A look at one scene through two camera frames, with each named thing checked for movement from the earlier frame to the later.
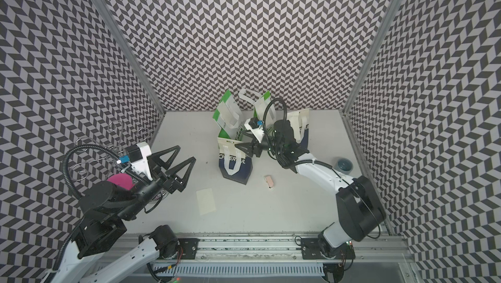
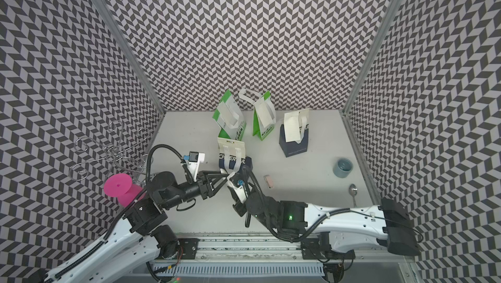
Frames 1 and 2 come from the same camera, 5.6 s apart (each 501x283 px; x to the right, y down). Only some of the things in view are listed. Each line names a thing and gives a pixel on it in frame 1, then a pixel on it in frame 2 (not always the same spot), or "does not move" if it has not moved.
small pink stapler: x=269 y=181 does not move
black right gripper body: x=259 y=147 -> x=239 y=207
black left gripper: x=173 y=182 -> x=209 y=190
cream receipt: x=295 y=122 does not move
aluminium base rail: x=369 y=249 does not move
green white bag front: x=228 y=116 does not move
